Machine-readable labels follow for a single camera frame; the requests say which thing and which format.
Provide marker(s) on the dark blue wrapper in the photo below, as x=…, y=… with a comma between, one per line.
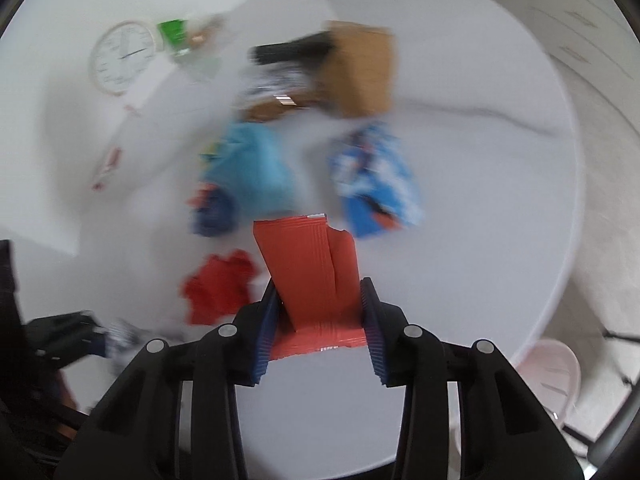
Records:
x=215, y=212

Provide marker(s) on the red snack wrapper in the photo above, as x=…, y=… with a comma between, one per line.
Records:
x=300, y=270

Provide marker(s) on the black remote control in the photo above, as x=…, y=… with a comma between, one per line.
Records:
x=287, y=50

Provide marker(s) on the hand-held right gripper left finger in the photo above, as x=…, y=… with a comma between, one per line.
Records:
x=264, y=332

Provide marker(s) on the green packet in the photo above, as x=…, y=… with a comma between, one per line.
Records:
x=172, y=35

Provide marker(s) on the red and white small packet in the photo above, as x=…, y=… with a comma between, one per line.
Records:
x=106, y=169

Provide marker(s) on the pink stool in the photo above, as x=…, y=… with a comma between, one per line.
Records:
x=552, y=375

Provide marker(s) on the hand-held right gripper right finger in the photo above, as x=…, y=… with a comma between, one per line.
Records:
x=374, y=332

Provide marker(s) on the clear plastic bag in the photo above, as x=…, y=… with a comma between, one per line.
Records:
x=205, y=42

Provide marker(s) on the blue and white snack packet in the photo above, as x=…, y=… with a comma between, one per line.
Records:
x=375, y=180

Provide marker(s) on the silver wrapper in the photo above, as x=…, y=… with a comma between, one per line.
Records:
x=125, y=337

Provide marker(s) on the blue face mask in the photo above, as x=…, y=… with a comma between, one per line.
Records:
x=250, y=170

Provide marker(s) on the brown cardboard box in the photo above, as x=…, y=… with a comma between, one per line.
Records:
x=357, y=70

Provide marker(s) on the white drawer cabinet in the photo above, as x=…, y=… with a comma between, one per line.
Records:
x=575, y=15

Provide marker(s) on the crumpled red paper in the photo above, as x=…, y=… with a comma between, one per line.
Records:
x=220, y=285

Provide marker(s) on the white wall clock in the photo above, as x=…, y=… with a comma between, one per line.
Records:
x=125, y=57

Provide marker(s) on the clear snack bag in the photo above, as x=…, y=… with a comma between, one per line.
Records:
x=272, y=95

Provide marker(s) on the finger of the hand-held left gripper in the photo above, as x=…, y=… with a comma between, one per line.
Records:
x=82, y=335

